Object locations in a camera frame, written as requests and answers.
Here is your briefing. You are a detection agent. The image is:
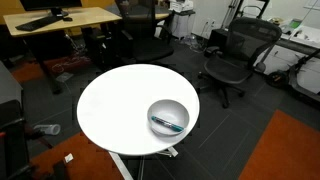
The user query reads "black mesh office chair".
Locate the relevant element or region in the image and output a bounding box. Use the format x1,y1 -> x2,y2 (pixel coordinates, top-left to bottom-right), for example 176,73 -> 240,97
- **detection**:
198,17 -> 282,108

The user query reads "black keyboard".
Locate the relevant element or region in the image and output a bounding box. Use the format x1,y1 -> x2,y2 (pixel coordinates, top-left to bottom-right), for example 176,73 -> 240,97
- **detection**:
16,16 -> 62,32

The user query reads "grey bowl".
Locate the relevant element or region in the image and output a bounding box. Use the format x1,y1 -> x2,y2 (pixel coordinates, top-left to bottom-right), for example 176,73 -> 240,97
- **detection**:
147,99 -> 189,136

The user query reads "wooden desk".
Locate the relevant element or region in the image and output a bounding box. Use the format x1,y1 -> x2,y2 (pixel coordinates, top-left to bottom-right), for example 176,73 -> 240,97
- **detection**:
3,7 -> 121,94

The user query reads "black electric scooter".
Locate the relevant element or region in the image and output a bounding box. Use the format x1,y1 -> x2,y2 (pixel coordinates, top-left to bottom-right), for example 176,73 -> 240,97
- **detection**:
266,49 -> 320,106

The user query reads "clear plastic cup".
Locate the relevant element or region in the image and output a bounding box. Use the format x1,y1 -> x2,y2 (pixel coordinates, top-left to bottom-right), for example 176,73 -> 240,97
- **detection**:
35,124 -> 61,135

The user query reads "black computer monitor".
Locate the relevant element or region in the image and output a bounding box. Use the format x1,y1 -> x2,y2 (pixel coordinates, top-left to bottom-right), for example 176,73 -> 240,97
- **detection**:
20,0 -> 82,17

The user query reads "round white table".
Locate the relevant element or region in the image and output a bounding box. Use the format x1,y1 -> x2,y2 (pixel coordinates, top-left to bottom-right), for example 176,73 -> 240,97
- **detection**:
76,63 -> 201,180

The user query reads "teal marker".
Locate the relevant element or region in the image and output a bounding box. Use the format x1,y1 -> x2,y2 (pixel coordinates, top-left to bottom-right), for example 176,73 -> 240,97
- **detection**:
151,116 -> 184,132

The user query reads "black computer mouse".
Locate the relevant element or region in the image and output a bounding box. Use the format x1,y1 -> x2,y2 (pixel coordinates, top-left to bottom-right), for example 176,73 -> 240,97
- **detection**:
63,17 -> 73,22

